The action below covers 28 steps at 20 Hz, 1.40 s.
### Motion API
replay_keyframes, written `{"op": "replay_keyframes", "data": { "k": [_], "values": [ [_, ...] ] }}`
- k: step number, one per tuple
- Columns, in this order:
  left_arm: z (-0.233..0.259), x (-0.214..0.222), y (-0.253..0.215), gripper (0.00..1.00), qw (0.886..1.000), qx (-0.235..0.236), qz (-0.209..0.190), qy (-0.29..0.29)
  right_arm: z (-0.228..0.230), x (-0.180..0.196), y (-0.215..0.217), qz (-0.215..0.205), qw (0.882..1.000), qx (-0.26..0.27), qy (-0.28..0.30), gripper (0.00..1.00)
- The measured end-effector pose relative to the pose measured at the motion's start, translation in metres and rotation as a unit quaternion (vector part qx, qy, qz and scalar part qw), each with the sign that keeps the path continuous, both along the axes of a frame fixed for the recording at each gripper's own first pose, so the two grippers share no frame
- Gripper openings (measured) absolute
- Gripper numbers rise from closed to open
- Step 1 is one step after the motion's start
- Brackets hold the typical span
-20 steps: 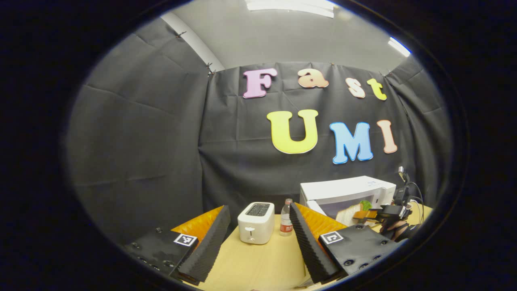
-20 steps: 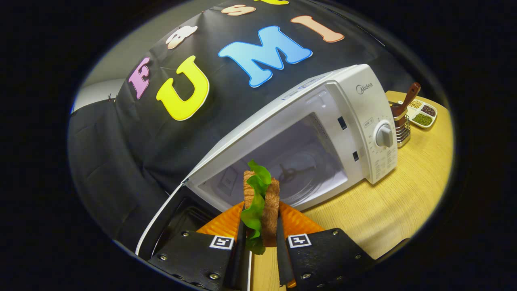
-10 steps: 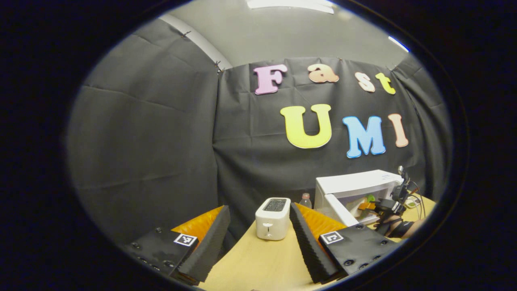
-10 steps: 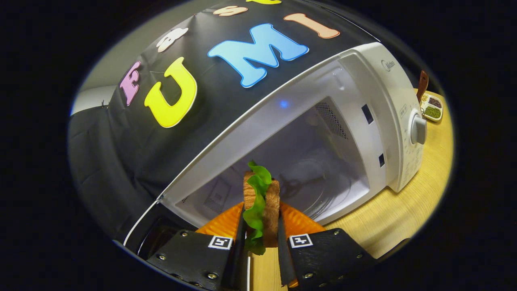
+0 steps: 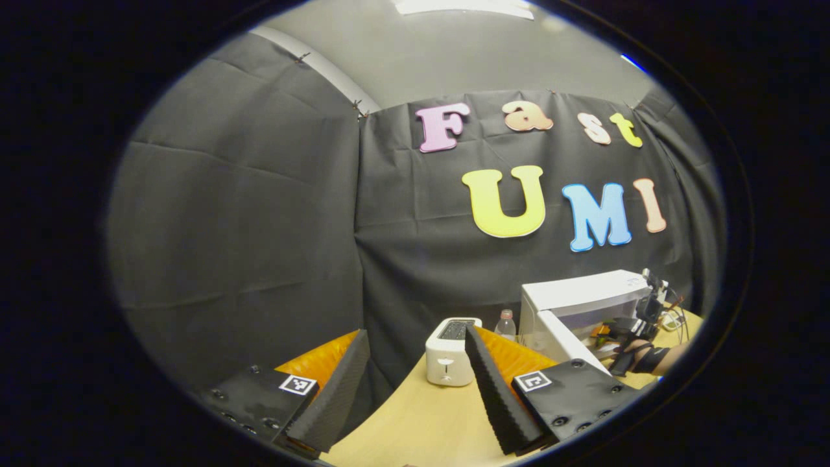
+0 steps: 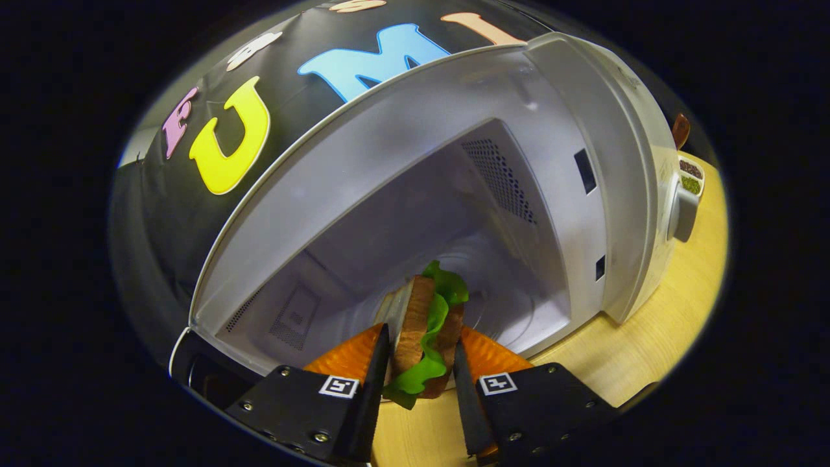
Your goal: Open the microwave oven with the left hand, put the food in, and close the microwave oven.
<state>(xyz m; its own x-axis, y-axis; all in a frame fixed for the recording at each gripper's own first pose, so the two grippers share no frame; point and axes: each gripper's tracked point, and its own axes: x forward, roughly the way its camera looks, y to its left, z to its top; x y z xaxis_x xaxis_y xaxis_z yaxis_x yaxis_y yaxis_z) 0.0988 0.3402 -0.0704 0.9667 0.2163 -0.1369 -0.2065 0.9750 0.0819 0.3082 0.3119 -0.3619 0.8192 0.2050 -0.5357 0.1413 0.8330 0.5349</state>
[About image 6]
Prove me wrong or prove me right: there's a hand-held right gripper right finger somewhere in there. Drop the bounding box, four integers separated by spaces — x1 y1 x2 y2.
452 326 620 467

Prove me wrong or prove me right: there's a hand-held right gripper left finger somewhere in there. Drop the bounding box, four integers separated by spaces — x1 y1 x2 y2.
224 323 392 464

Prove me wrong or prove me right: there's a black backdrop cloth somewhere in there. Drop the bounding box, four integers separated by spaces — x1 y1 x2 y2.
110 0 552 364

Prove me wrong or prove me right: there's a white divided spice dish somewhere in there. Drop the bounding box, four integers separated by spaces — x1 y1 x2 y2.
678 154 706 198

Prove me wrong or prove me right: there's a white microwave oven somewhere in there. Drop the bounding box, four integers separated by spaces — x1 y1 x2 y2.
169 31 701 403

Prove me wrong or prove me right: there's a lettuce sandwich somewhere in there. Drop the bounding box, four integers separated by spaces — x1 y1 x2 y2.
375 261 470 411

